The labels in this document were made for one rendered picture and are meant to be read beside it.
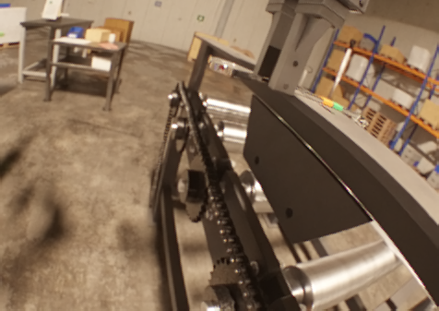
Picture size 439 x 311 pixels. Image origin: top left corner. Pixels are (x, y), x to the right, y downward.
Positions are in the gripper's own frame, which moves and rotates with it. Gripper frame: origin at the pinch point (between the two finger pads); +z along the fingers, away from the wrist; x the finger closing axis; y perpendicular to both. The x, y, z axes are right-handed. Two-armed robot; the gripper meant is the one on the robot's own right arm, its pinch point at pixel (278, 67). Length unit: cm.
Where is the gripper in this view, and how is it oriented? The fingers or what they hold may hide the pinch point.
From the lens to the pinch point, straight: 24.5
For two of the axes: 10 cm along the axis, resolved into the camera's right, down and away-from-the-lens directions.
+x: 2.4, 5.4, -8.1
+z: -3.2, 8.3, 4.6
